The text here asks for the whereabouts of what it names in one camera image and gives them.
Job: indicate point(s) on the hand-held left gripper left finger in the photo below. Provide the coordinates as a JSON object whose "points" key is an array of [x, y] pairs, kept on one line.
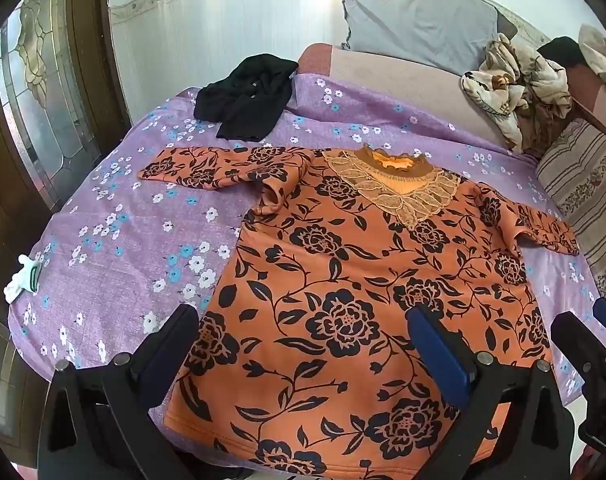
{"points": [[170, 342]]}

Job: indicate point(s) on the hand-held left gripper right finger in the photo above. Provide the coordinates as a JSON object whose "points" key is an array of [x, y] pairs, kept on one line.
{"points": [[440, 350]]}

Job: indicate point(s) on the orange black floral top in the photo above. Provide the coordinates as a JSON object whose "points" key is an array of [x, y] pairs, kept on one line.
{"points": [[333, 270]]}

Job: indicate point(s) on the purple floral bedsheet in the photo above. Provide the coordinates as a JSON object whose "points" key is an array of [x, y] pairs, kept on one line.
{"points": [[133, 240]]}

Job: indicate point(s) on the striped floral cushion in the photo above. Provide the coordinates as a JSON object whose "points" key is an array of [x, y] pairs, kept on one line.
{"points": [[583, 175]]}

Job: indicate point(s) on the white green glove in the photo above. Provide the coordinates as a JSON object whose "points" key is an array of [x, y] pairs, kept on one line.
{"points": [[23, 280]]}

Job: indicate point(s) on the cream patterned blanket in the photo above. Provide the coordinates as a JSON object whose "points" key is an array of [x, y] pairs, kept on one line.
{"points": [[513, 85]]}

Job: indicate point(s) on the black cloth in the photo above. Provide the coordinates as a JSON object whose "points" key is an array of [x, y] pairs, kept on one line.
{"points": [[248, 100]]}

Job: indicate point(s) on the white crumpled cloth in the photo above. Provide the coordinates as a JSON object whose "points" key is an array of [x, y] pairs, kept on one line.
{"points": [[600, 52]]}

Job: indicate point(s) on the dark cloth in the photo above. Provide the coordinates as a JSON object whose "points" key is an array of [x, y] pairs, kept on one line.
{"points": [[563, 50]]}

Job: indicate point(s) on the pink beige mattress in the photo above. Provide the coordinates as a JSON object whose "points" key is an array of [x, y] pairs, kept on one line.
{"points": [[383, 72]]}

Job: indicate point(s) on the grey pillow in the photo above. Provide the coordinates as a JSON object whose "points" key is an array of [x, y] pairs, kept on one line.
{"points": [[413, 15]]}

